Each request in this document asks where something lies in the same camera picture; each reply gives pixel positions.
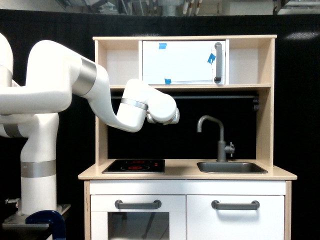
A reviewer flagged white oven door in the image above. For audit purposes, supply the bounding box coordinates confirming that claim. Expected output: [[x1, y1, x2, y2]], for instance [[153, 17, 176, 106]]
[[91, 195, 187, 240]]

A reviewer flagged blue C-clamp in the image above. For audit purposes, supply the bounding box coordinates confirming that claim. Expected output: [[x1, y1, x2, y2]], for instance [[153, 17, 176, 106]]
[[25, 210, 66, 240]]

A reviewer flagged grey toy faucet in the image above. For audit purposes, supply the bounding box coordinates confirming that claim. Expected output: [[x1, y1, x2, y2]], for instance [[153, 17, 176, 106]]
[[196, 115, 235, 163]]

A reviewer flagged white cabinet door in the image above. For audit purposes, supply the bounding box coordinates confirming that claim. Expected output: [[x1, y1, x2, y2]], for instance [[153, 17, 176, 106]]
[[186, 195, 285, 240]]

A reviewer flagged grey oven door handle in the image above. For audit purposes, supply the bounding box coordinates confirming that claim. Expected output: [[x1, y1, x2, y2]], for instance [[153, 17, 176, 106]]
[[114, 199, 162, 210]]

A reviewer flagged white microwave door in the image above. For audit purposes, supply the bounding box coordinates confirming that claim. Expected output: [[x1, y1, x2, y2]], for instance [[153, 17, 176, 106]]
[[142, 40, 229, 85]]

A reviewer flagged blue tape piece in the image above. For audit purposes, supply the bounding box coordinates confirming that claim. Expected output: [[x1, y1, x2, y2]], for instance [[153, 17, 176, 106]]
[[207, 53, 216, 65], [158, 42, 167, 50], [164, 78, 172, 85]]

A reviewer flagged grey microwave door handle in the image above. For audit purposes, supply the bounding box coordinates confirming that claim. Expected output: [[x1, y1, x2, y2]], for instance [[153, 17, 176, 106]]
[[214, 42, 223, 84]]

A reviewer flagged grey toy sink basin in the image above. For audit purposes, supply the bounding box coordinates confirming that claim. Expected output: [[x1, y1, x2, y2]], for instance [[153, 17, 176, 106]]
[[197, 161, 268, 174]]

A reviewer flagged grey cabinet door handle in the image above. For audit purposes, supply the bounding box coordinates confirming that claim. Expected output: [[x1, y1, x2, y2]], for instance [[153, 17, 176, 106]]
[[211, 200, 260, 211]]

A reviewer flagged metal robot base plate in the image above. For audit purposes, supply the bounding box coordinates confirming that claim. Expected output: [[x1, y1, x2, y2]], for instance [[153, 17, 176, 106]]
[[2, 204, 71, 230]]

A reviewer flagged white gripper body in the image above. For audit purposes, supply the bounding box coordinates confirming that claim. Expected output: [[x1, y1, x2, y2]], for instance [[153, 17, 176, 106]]
[[146, 108, 180, 125]]

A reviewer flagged blue tape bottom piece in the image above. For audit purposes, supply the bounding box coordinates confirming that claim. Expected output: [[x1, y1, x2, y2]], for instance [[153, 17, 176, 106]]
[[164, 78, 172, 85]]

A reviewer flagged grey hanging rail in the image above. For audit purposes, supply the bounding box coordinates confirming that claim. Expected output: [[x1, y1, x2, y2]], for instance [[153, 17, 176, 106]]
[[110, 94, 260, 100]]

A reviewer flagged blue tape right piece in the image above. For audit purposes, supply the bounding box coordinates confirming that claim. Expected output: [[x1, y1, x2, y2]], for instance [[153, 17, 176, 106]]
[[207, 53, 216, 65]]

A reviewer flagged black toy stovetop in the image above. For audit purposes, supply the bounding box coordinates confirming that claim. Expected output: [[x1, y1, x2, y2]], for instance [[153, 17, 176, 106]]
[[101, 159, 165, 174]]

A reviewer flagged wooden toy kitchen frame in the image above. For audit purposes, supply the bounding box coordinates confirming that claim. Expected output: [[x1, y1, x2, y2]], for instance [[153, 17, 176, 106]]
[[79, 35, 297, 240]]

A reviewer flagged black curtain backdrop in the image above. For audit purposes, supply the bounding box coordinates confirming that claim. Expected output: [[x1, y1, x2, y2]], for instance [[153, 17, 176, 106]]
[[0, 9, 320, 240]]

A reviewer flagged blue tape top piece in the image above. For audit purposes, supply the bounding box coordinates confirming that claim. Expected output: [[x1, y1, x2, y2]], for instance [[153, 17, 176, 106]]
[[158, 42, 167, 50]]

